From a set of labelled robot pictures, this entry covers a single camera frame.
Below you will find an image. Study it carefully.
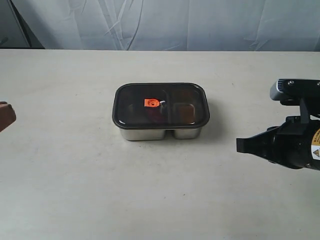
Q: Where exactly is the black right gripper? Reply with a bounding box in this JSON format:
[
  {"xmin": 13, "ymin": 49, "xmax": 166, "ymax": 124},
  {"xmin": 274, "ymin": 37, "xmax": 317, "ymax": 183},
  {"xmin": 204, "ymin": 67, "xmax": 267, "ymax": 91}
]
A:
[{"xmin": 236, "ymin": 116, "xmax": 320, "ymax": 170}]

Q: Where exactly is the yellow toy cheese block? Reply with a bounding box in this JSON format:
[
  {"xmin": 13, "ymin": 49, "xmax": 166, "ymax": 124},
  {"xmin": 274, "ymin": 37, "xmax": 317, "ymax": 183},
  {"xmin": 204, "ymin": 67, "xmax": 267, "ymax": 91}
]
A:
[{"xmin": 177, "ymin": 104, "xmax": 196, "ymax": 125}]

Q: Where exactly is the stainless steel lunch box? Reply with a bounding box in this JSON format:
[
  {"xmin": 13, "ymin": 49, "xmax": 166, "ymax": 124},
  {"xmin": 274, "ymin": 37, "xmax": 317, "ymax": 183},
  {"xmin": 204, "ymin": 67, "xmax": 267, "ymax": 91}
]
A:
[{"xmin": 120, "ymin": 127, "xmax": 202, "ymax": 141}]

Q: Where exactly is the red toy sausage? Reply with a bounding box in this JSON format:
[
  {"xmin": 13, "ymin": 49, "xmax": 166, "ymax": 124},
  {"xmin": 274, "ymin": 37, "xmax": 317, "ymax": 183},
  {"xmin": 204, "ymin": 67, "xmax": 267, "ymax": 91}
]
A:
[{"xmin": 145, "ymin": 106, "xmax": 166, "ymax": 124}]

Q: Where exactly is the dark stand behind table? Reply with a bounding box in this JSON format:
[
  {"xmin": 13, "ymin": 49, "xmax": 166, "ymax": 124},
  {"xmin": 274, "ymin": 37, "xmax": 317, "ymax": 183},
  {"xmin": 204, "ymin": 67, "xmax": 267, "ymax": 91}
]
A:
[{"xmin": 0, "ymin": 0, "xmax": 44, "ymax": 49}]

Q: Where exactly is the white backdrop curtain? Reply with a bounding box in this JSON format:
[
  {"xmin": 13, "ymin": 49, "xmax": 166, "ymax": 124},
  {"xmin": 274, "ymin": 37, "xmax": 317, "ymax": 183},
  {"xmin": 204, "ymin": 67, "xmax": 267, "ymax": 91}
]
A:
[{"xmin": 13, "ymin": 0, "xmax": 320, "ymax": 52}]

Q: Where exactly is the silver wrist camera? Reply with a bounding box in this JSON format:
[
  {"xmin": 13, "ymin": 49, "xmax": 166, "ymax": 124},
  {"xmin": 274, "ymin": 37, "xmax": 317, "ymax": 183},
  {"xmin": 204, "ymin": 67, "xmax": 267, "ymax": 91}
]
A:
[{"xmin": 269, "ymin": 78, "xmax": 320, "ymax": 123}]

